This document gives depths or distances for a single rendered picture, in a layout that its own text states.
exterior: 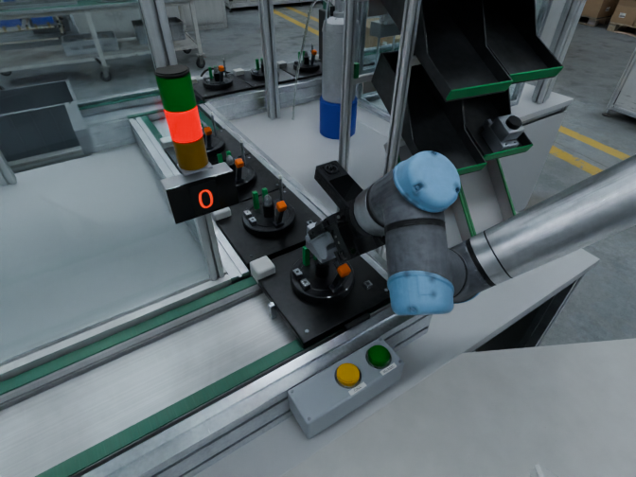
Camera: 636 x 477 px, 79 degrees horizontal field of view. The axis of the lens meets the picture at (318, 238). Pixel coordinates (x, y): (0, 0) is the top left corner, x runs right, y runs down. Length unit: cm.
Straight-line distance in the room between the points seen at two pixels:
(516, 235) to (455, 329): 44
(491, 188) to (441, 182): 60
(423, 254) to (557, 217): 18
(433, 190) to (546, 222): 16
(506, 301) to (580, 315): 140
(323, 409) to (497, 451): 33
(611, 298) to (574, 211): 209
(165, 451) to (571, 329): 201
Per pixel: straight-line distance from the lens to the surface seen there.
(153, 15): 65
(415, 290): 45
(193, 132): 66
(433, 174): 47
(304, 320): 79
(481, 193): 105
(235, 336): 85
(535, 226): 56
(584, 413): 96
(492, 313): 103
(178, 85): 63
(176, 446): 71
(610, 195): 56
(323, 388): 72
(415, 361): 89
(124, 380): 86
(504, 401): 90
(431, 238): 47
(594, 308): 253
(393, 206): 48
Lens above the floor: 159
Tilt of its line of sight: 40 degrees down
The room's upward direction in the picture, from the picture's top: straight up
